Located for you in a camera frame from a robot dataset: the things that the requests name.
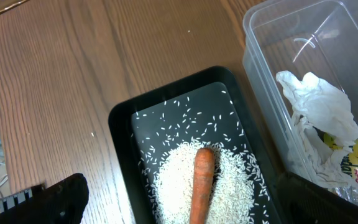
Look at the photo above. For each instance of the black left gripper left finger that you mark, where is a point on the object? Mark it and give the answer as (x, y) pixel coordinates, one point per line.
(63, 202)

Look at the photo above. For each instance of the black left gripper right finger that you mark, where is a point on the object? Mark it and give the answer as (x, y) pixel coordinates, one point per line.
(305, 202)

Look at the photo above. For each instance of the white rice pile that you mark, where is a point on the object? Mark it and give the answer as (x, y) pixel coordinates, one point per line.
(232, 194)

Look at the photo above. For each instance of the white tissue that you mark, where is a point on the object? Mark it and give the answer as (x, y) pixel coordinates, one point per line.
(323, 120)

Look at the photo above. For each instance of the orange carrot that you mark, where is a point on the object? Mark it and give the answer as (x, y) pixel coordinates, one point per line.
(202, 185)

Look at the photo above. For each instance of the black tray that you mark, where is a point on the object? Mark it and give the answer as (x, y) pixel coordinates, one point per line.
(206, 107)

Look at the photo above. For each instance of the clear plastic bin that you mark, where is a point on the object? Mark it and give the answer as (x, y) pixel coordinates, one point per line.
(299, 36)

